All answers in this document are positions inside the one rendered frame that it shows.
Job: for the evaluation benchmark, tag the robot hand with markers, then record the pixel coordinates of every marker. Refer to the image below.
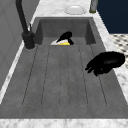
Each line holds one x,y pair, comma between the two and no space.
66,36
106,60

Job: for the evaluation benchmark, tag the dark grey sink with draining board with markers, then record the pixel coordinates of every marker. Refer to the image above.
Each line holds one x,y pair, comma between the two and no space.
63,80

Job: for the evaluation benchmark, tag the grey upright bottle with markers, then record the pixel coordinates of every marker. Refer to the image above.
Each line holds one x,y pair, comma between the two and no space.
93,4

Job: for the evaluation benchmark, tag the small yellow thing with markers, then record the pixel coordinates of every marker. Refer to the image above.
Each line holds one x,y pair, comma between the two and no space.
64,43

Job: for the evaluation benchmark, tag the white round plate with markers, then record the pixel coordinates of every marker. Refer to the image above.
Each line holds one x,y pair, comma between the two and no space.
74,9

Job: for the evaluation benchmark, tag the black tap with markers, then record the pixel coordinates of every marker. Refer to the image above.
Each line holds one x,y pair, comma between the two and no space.
27,33

